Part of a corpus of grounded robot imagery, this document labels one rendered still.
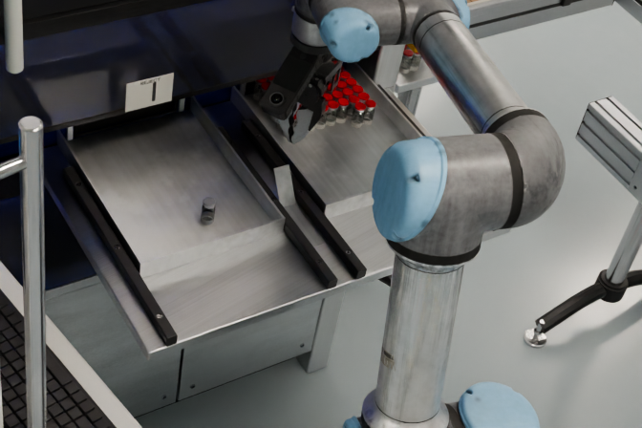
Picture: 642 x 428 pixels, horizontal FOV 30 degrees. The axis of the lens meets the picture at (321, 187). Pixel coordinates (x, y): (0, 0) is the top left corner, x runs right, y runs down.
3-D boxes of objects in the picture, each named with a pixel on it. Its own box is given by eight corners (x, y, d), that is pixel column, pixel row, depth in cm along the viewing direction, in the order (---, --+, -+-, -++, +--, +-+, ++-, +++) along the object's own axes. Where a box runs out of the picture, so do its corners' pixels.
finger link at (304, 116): (321, 135, 200) (330, 92, 193) (305, 154, 195) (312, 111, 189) (305, 127, 200) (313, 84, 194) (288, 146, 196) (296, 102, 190)
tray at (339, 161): (230, 99, 223) (231, 85, 221) (347, 70, 235) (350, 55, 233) (323, 220, 204) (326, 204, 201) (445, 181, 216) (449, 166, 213)
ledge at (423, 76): (359, 52, 243) (360, 45, 242) (411, 39, 249) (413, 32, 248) (396, 93, 235) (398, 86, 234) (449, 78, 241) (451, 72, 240)
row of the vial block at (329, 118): (279, 132, 218) (283, 113, 215) (361, 109, 226) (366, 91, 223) (285, 139, 217) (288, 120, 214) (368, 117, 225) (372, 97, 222)
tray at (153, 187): (56, 143, 207) (56, 128, 205) (191, 109, 219) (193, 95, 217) (139, 278, 188) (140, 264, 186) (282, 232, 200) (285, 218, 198)
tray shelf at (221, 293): (29, 159, 206) (29, 151, 205) (366, 72, 239) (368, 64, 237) (147, 361, 179) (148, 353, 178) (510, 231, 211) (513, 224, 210)
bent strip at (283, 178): (268, 192, 206) (272, 167, 202) (284, 188, 208) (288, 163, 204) (309, 247, 198) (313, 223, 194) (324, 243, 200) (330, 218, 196)
